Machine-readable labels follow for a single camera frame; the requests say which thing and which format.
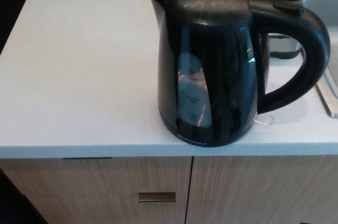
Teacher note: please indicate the black electric kettle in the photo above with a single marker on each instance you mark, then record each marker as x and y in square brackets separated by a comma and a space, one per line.
[211, 63]

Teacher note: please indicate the wood cabinet door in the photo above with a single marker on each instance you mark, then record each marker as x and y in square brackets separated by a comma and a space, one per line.
[264, 189]

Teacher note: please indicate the dark appliance beside cabinet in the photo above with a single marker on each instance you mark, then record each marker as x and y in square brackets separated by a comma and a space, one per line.
[13, 208]

